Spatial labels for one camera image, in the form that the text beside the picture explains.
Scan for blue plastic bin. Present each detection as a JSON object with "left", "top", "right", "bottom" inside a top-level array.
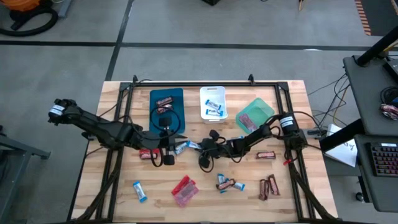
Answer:
[{"left": 149, "top": 87, "right": 187, "bottom": 136}]

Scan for grey vacuum part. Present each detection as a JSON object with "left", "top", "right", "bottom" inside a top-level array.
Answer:
[{"left": 57, "top": 0, "right": 73, "bottom": 18}]

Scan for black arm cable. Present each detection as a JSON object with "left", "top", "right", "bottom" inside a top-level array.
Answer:
[
  {"left": 149, "top": 106, "right": 182, "bottom": 168},
  {"left": 198, "top": 129, "right": 246, "bottom": 174}
]

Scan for orange vacuum cleaner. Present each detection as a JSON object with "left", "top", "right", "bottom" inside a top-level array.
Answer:
[{"left": 0, "top": 0, "right": 41, "bottom": 12}]

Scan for grey desk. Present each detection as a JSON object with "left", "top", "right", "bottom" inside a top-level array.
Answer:
[
  {"left": 343, "top": 55, "right": 398, "bottom": 137},
  {"left": 354, "top": 134, "right": 398, "bottom": 213}
]

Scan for red candy bar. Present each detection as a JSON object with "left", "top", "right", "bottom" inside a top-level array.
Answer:
[
  {"left": 170, "top": 175, "right": 196, "bottom": 196},
  {"left": 138, "top": 148, "right": 160, "bottom": 161}
]

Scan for grey metal cart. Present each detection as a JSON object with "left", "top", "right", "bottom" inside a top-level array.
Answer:
[{"left": 0, "top": 124, "right": 52, "bottom": 224}]

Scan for black diagonal bar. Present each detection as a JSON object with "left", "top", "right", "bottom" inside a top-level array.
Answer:
[{"left": 319, "top": 119, "right": 364, "bottom": 152}]

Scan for black vacuum hose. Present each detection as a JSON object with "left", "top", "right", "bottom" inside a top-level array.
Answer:
[{"left": 0, "top": 6, "right": 59, "bottom": 37}]

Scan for black diagonal pole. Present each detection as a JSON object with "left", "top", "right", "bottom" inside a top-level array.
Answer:
[{"left": 355, "top": 26, "right": 398, "bottom": 68}]

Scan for black coiled cable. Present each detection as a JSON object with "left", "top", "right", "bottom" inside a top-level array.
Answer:
[{"left": 381, "top": 86, "right": 398, "bottom": 105}]

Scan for white plastic bin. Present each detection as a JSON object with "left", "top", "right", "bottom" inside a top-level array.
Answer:
[{"left": 199, "top": 86, "right": 228, "bottom": 124}]

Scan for black aluminium table frame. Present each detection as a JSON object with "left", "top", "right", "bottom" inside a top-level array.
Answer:
[{"left": 67, "top": 74, "right": 338, "bottom": 224}]

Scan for black backlit keyboard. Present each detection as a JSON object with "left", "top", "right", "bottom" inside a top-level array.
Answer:
[{"left": 369, "top": 142, "right": 398, "bottom": 178}]

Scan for black desk device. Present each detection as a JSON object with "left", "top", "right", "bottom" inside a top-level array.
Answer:
[{"left": 382, "top": 58, "right": 398, "bottom": 82}]

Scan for black floor cable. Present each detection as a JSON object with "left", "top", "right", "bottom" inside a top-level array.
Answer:
[{"left": 307, "top": 73, "right": 351, "bottom": 128}]

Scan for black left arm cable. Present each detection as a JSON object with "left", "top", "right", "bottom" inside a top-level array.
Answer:
[{"left": 149, "top": 106, "right": 182, "bottom": 168}]

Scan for green translucent plastic bin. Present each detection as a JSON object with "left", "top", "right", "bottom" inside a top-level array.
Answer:
[{"left": 235, "top": 97, "right": 276, "bottom": 135}]

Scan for dark mat with striped edge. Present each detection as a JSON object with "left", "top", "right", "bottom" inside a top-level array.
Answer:
[{"left": 354, "top": 0, "right": 398, "bottom": 37}]

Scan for candy bag on desk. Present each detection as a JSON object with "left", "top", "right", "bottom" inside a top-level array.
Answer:
[{"left": 379, "top": 103, "right": 398, "bottom": 121}]

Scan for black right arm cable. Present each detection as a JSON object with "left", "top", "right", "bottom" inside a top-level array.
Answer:
[{"left": 198, "top": 129, "right": 246, "bottom": 174}]

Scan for white paper sheet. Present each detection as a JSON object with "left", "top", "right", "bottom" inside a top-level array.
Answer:
[{"left": 324, "top": 123, "right": 358, "bottom": 168}]

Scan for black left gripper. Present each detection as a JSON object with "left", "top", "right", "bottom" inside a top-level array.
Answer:
[{"left": 152, "top": 116, "right": 188, "bottom": 166}]

